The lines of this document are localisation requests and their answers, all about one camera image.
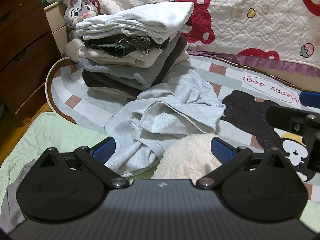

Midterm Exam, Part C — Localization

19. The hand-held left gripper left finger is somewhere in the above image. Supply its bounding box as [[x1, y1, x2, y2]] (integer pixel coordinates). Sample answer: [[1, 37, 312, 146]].
[[32, 137, 130, 189]]

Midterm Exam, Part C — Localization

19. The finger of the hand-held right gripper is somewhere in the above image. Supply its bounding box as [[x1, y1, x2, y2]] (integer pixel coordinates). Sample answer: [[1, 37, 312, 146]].
[[299, 91, 320, 107], [266, 105, 320, 137]]

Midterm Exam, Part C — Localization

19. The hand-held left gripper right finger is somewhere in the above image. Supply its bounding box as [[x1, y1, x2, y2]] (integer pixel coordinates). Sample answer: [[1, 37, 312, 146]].
[[196, 137, 295, 189]]

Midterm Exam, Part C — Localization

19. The light grey garment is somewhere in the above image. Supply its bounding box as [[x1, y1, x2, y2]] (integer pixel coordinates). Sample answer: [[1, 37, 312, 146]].
[[104, 69, 227, 178]]

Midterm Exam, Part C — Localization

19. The stack of folded clothes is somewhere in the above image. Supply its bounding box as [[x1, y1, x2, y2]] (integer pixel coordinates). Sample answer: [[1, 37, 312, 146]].
[[75, 1, 195, 100]]

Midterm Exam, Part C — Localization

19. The white fluffy cloth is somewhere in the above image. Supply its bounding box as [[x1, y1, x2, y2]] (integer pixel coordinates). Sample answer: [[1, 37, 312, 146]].
[[151, 133, 223, 180]]

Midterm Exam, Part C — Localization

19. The light green blanket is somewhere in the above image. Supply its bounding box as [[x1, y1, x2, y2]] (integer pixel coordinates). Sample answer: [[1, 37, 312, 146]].
[[0, 111, 155, 198]]

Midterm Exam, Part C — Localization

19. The checkered cartoon dog rug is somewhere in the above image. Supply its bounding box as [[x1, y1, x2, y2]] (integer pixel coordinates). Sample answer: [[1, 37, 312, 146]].
[[45, 52, 320, 233]]

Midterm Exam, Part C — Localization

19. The quilted bear print bedspread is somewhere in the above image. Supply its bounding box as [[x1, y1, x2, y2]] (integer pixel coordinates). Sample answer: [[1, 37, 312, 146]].
[[84, 0, 320, 77]]

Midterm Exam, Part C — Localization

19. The grey cloth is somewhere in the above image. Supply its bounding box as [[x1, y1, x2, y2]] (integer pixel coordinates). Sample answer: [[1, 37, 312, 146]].
[[0, 165, 38, 235]]

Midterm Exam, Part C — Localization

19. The dark wooden dresser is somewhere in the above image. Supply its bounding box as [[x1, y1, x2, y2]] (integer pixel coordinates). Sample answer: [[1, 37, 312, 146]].
[[0, 0, 63, 128]]

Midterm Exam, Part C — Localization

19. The grey bunny plush toy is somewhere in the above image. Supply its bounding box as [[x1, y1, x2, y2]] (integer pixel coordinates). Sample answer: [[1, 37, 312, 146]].
[[57, 0, 102, 62]]

